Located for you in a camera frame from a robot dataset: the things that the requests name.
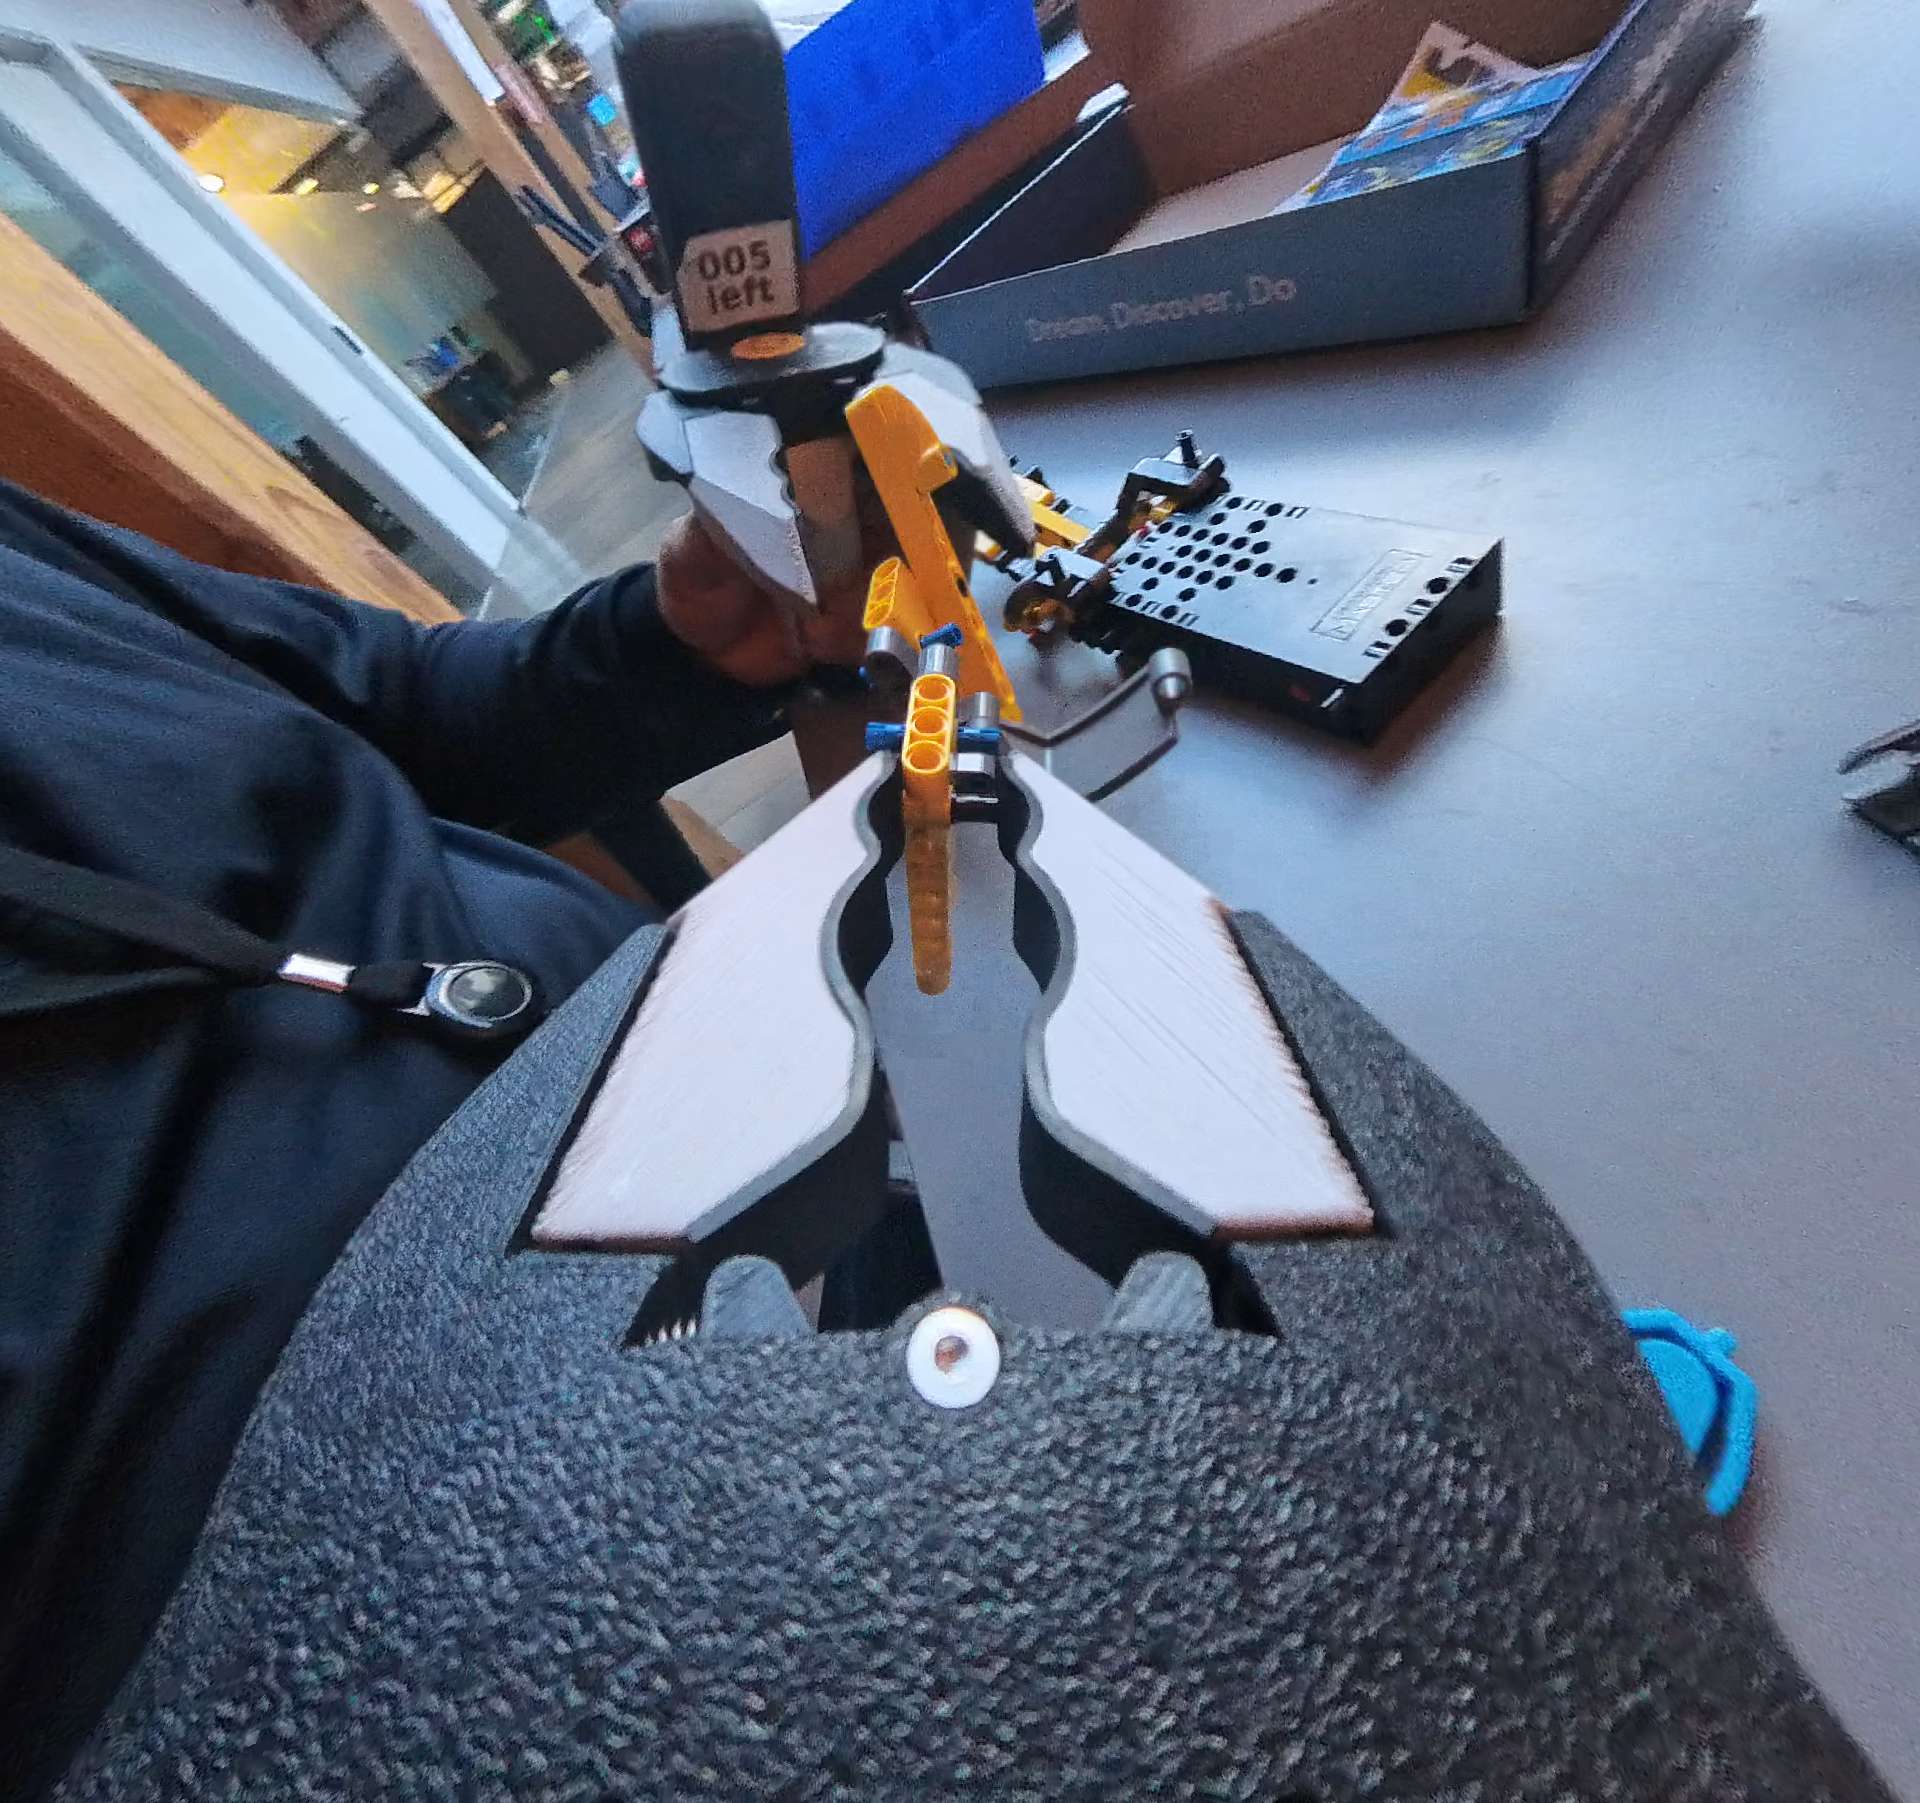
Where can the blue plastic crate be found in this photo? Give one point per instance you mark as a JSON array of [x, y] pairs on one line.
[[915, 77]]

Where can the black toy track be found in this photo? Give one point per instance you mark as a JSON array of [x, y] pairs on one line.
[[1892, 800]]

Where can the printed booklets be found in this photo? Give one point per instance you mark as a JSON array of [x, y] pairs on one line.
[[1442, 123]]

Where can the wooden post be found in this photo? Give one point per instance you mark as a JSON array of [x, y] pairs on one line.
[[404, 36]]

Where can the black toy battery box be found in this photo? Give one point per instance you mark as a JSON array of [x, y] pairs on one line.
[[1318, 605]]

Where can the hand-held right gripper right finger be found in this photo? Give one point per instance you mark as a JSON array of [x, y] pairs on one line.
[[1187, 1069]]

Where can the blue plastic tool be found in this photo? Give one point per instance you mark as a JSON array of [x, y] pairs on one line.
[[1697, 1397]]

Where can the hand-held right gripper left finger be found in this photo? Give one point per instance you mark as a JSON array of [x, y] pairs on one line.
[[721, 1069]]

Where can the blue cardboard box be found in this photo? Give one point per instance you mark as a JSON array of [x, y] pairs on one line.
[[1276, 290]]

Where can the yellow beam grey panel assembly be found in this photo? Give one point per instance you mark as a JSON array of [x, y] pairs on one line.
[[934, 859]]

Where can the person's left forearm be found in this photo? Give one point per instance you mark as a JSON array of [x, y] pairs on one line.
[[569, 693]]

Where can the person's dark clothing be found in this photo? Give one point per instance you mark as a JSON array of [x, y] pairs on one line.
[[225, 1233]]

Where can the person's left hand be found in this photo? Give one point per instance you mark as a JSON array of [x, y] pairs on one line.
[[737, 628]]

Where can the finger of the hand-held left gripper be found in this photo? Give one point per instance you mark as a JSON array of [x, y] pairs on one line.
[[976, 439], [742, 485]]

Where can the grey desk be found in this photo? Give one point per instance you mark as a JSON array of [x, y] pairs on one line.
[[1574, 933]]

